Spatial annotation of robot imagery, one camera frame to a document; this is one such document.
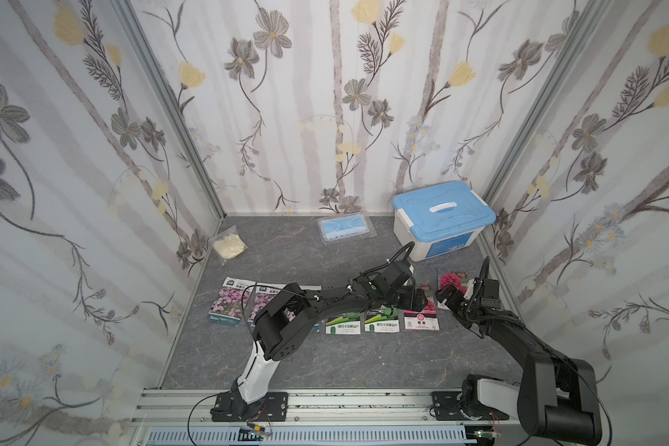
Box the aluminium corner frame post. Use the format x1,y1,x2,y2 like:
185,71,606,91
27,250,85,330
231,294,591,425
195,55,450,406
111,0,227,223
481,0,614,207

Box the bag of blue face masks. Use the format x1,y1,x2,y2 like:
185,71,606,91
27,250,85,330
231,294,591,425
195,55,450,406
318,213,375,243

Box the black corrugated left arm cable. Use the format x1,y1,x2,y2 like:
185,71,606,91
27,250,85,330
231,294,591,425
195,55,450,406
361,242,416,277

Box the small green gourd seed packet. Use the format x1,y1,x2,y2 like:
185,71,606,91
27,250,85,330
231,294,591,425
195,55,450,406
364,306,400,334

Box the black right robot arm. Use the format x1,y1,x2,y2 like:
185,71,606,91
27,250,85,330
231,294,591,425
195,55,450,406
435,279,603,445

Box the blue lidded storage box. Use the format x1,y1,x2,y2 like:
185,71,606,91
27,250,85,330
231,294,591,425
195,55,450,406
392,181,496,261

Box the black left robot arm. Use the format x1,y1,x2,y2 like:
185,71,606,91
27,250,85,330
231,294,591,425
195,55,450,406
211,260,427,421

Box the aluminium corner frame post right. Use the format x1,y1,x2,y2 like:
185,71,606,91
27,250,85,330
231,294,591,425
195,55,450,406
481,0,614,207

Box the bag of cream gloves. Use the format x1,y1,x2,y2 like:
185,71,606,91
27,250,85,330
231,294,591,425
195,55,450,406
209,226,248,261

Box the red flower seed packet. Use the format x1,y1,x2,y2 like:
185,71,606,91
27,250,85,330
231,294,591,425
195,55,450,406
403,287,440,331

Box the pink label seed packet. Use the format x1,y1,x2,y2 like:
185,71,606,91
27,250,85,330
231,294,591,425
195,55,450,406
436,273,471,308

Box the white flower seed packet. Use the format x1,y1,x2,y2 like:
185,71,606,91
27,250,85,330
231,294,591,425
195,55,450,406
207,277,256,326
247,284,284,328

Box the aluminium corner frame post left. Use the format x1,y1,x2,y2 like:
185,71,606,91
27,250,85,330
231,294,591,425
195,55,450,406
111,0,227,223

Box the large green gourd seed packet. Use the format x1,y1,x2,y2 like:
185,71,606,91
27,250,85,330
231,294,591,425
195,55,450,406
325,312,362,336

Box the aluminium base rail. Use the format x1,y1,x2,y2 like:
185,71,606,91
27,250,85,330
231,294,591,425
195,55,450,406
130,388,552,445

